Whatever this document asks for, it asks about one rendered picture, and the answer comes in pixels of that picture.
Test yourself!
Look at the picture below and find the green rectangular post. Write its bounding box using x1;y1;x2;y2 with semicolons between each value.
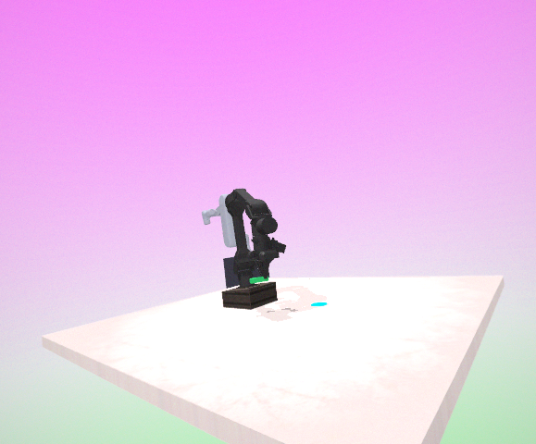
249;277;268;284

